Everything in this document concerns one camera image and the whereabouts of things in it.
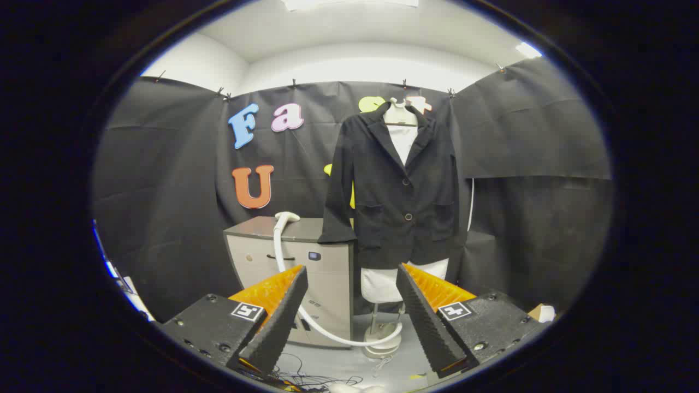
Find small cardboard box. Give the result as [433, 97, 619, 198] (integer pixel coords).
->
[527, 303, 556, 324]

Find long ceiling light panel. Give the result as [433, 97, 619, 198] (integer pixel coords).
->
[281, 0, 421, 11]

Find black backdrop cloth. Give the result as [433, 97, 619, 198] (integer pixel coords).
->
[92, 57, 612, 323]

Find white papers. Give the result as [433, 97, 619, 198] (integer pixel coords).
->
[106, 262, 156, 323]

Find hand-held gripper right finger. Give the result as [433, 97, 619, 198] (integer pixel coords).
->
[396, 263, 547, 379]

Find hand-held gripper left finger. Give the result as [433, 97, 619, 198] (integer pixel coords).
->
[161, 266, 309, 377]

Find grey drawer cabinet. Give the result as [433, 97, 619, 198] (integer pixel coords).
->
[223, 216, 356, 350]

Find white mannequin torso on stand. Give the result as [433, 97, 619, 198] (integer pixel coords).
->
[360, 97, 449, 359]

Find white garment steamer with hose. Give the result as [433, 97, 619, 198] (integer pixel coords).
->
[272, 211, 405, 348]

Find black button jacket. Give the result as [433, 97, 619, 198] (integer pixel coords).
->
[318, 103, 462, 270]

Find tangle of black cables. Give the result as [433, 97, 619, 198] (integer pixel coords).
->
[240, 352, 364, 391]

